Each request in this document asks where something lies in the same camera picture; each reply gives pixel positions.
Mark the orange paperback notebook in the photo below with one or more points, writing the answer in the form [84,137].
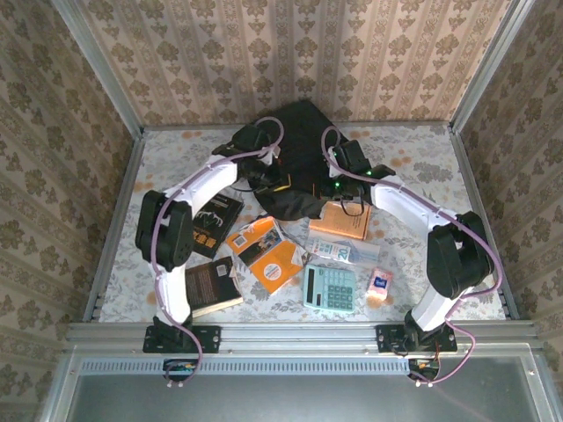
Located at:
[343,224]

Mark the black student backpack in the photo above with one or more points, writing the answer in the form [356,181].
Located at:
[303,132]

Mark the clear pouch with banknote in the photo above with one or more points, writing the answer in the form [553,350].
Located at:
[338,251]

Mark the black book yellow title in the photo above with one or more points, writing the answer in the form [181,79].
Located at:
[220,228]

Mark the torn orange magazine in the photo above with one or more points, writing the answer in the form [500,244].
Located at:
[272,259]

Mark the teal desk calculator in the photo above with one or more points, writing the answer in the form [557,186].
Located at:
[330,288]

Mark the pink tissue pack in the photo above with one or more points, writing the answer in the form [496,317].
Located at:
[380,281]

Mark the dark book brown text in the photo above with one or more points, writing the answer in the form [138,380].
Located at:
[211,285]

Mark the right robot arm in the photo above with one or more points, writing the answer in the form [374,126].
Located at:
[457,259]

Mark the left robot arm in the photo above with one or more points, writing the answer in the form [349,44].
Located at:
[169,228]

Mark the grey metal panel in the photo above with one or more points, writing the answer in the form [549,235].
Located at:
[286,400]

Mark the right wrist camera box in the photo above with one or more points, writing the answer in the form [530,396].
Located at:
[330,158]

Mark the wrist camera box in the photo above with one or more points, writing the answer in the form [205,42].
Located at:
[272,156]
[330,158]

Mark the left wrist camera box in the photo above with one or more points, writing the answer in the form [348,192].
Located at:
[272,156]

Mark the right aluminium side rail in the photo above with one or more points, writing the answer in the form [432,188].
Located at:
[474,193]

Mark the aluminium side rail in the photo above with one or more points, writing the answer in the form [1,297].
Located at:
[474,193]
[125,189]

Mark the left aluminium side rail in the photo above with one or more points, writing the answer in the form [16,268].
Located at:
[125,189]

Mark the aluminium front rail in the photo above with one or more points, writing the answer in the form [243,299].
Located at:
[299,336]

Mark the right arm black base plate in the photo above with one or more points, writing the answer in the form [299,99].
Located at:
[387,338]

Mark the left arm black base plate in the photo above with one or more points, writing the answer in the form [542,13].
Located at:
[206,338]

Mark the right aluminium corner post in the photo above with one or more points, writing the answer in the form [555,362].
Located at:
[488,66]

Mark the aluminium corner post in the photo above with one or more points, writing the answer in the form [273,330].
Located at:
[488,66]
[94,74]

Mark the left aluminium corner post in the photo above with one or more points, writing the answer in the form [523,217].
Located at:
[94,74]

